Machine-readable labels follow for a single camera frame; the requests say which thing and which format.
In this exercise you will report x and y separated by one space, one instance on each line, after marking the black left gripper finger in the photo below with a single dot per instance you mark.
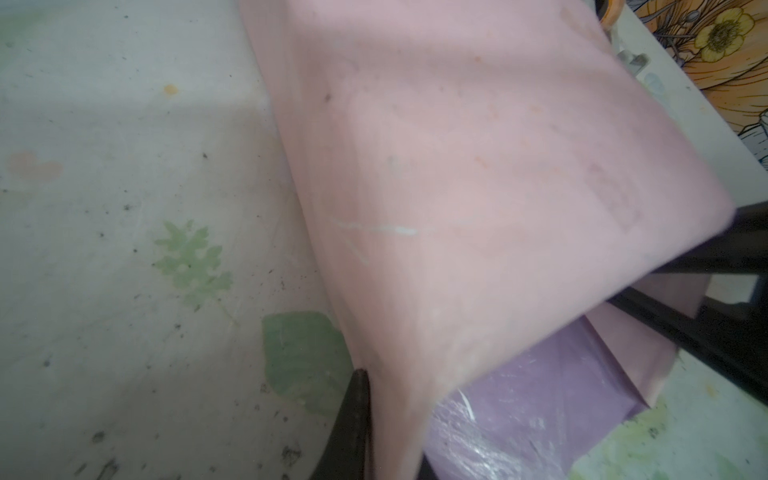
345 454

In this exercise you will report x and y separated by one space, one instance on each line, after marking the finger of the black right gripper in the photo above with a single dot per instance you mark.
729 338

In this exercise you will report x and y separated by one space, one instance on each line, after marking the purple and pink wrapping paper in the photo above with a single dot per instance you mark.
474 175

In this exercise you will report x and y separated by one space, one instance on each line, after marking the grey tape dispenser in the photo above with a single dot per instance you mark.
608 13

